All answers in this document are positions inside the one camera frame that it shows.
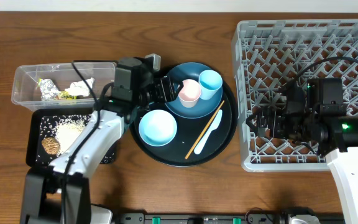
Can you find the clear plastic bin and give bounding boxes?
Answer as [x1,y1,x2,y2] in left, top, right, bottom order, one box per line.
[11,62,116,111]

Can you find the spilled rice grains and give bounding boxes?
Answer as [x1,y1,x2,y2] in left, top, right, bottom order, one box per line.
[37,113,117,165]

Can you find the grey dishwasher rack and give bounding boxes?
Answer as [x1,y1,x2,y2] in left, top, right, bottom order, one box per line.
[231,19,358,172]

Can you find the black rectangular tray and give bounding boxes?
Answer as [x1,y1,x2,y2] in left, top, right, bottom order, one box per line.
[25,107,117,167]

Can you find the light blue bowl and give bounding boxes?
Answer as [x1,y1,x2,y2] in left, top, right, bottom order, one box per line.
[139,110,178,147]

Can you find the light blue cup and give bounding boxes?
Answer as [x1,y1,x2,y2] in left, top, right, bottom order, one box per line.
[198,70,223,100]

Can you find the brown cookie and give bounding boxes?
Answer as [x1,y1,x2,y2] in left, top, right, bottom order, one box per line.
[42,137,60,155]

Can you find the white plastic knife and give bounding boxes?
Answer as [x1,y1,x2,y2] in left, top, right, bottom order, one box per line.
[194,110,223,154]

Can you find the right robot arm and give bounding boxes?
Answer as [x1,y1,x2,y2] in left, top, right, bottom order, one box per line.
[246,78,358,223]

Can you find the white tissue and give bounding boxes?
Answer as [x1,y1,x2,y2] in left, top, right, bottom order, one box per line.
[65,78,94,97]

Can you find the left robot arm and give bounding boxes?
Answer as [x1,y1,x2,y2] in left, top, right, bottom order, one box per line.
[20,54,183,223]

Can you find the round black tray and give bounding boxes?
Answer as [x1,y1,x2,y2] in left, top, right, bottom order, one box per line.
[131,82,238,167]

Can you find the pink cup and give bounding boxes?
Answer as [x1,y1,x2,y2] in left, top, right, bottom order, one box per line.
[178,79,201,108]

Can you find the dark blue plate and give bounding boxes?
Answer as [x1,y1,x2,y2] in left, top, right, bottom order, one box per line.
[165,62,223,119]

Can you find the wooden chopstick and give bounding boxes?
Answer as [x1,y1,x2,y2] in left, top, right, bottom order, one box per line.
[185,100,225,160]

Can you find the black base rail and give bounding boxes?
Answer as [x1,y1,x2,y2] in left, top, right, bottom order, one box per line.
[112,207,345,224]

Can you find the yellow foil snack wrapper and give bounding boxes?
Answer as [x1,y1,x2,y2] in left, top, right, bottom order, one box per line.
[38,79,76,101]

